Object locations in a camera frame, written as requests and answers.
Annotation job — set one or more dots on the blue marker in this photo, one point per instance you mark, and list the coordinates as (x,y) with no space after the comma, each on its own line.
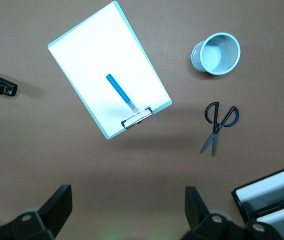
(118,87)

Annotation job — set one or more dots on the black stacked document tray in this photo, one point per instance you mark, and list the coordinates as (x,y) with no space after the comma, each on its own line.
(239,202)

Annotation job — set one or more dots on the light blue mesh pen cup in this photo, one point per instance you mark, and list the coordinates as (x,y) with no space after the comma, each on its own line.
(214,57)

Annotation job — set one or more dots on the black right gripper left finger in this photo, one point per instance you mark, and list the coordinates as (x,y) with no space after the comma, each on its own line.
(59,202)

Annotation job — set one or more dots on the black stapler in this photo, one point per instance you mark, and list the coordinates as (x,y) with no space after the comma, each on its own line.
(4,87)

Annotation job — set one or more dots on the mint green clipboard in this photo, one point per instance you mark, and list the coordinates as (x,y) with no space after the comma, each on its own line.
(111,133)

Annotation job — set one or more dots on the white paper sheet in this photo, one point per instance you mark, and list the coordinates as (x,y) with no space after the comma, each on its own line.
(94,50)

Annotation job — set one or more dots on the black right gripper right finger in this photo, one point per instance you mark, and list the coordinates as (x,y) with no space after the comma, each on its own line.
(194,207)

